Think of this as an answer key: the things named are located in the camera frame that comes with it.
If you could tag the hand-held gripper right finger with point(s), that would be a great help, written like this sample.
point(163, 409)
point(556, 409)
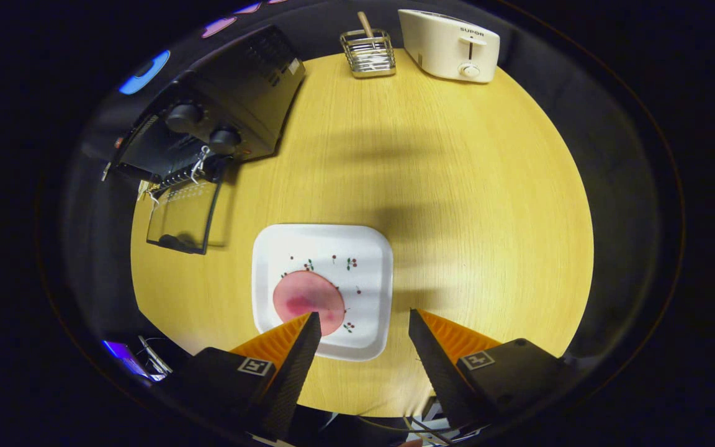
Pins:
point(435, 366)

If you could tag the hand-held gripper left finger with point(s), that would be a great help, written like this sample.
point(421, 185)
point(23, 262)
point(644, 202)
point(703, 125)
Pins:
point(298, 372)

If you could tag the pink round ham slice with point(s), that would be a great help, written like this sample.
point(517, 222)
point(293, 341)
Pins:
point(308, 295)

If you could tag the white square plate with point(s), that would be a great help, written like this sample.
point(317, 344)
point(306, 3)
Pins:
point(357, 242)

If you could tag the black toaster oven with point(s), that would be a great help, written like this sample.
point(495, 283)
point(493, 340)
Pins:
point(252, 87)

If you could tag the white bread toaster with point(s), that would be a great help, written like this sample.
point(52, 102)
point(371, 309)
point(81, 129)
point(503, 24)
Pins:
point(438, 46)

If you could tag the small lit screen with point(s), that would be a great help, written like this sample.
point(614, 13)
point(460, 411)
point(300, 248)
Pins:
point(123, 358)

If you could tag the wooden stick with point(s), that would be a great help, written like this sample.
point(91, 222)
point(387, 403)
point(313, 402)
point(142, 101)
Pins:
point(365, 23)

